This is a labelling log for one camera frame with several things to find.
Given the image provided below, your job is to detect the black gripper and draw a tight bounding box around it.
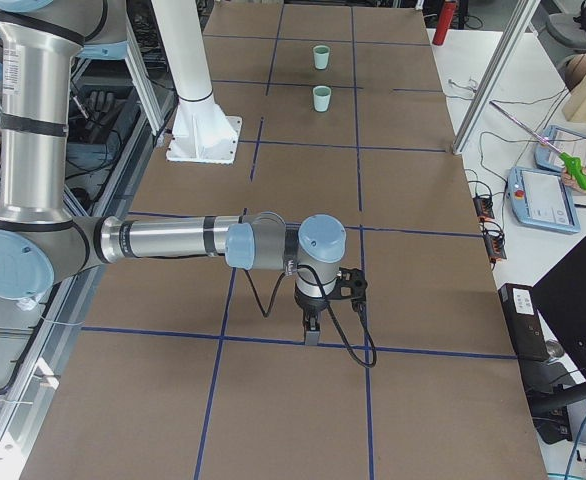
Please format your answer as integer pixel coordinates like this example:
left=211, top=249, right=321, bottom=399
left=294, top=287, right=329, bottom=345

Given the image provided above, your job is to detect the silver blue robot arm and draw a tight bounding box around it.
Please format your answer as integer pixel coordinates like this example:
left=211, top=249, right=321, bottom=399
left=0, top=1, right=346, bottom=345

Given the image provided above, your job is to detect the blue tape line lengthwise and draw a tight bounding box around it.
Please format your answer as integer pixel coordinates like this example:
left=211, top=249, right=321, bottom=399
left=350, top=6, right=377, bottom=480

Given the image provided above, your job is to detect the brown cardboard table cover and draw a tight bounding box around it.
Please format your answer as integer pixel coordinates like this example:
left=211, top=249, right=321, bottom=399
left=23, top=2, right=546, bottom=479

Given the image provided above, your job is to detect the lower orange black adapter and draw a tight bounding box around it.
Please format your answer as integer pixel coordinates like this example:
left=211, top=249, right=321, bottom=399
left=483, top=231, right=507, bottom=264

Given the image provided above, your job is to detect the orange black adapter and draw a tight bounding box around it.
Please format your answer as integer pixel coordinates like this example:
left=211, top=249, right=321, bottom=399
left=483, top=231, right=507, bottom=264
left=473, top=195, right=495, bottom=221

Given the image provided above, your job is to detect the black computer box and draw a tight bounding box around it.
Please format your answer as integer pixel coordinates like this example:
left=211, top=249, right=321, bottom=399
left=498, top=283, right=550, bottom=362

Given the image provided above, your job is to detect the upper orange black adapter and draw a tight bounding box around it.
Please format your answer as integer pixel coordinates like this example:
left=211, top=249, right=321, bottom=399
left=473, top=195, right=495, bottom=221

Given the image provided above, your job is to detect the blue tape line crosswise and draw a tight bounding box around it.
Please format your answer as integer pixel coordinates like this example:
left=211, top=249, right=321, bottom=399
left=81, top=326, right=517, bottom=360

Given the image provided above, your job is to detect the near mint green cup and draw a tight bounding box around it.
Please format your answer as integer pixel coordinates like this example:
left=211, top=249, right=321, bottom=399
left=312, top=85, right=332, bottom=113

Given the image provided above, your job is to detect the mint green cup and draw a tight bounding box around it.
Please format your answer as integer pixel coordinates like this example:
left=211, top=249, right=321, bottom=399
left=312, top=45, right=331, bottom=70
left=312, top=85, right=332, bottom=113

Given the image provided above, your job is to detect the near blue teach pendant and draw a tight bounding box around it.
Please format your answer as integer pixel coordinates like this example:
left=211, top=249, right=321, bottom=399
left=507, top=167, right=581, bottom=234

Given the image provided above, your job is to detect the blue teach pendant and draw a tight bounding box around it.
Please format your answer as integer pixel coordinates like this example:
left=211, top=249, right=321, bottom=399
left=534, top=125, right=586, bottom=172
left=507, top=167, right=581, bottom=234

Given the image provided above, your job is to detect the far mint green cup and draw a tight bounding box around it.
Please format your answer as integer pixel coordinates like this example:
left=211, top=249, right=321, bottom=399
left=312, top=45, right=331, bottom=70

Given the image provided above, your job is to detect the far blue teach pendant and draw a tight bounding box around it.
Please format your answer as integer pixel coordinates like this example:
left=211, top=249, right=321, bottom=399
left=534, top=125, right=586, bottom=172

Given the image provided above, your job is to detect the red bottle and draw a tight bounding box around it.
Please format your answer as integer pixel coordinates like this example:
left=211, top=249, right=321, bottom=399
left=432, top=0, right=458, bottom=46

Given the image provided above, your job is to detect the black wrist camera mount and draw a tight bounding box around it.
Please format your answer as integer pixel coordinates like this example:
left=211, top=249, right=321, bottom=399
left=332, top=268, right=368, bottom=302

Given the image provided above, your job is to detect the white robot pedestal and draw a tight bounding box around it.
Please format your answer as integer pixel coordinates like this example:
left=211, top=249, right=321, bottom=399
left=152, top=0, right=242, bottom=164

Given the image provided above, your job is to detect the blue cable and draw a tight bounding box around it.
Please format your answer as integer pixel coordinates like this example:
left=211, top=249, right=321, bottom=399
left=547, top=399, right=586, bottom=480

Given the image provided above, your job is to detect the green handled grabber stick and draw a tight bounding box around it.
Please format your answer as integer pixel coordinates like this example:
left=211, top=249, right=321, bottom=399
left=489, top=100, right=586, bottom=191

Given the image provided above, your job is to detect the aluminium table frame rail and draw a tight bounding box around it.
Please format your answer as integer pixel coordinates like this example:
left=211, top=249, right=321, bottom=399
left=0, top=108, right=157, bottom=479

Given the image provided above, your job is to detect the aluminium frame post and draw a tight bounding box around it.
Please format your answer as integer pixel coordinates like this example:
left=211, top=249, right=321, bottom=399
left=452, top=0, right=540, bottom=155

